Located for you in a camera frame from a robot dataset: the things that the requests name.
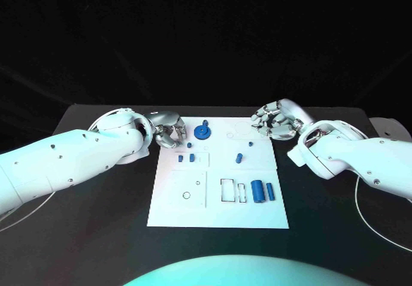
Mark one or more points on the blue plug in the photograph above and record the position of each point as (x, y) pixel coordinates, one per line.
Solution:
(191, 157)
(180, 158)

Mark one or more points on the white task board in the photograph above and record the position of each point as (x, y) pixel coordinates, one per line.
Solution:
(216, 174)

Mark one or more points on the thick blue cylinder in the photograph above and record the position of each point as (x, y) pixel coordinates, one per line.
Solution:
(258, 191)

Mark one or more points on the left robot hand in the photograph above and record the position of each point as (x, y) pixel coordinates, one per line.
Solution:
(167, 125)

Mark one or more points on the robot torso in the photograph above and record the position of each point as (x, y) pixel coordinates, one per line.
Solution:
(246, 271)

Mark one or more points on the thin blue cylinder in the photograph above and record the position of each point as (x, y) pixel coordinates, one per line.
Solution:
(269, 191)

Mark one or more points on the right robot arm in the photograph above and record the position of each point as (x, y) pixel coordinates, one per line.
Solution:
(353, 154)

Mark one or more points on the blue gear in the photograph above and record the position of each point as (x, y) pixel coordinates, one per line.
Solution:
(201, 131)

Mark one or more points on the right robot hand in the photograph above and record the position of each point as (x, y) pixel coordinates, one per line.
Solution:
(282, 120)

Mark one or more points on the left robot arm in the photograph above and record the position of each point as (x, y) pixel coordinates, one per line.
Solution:
(63, 156)

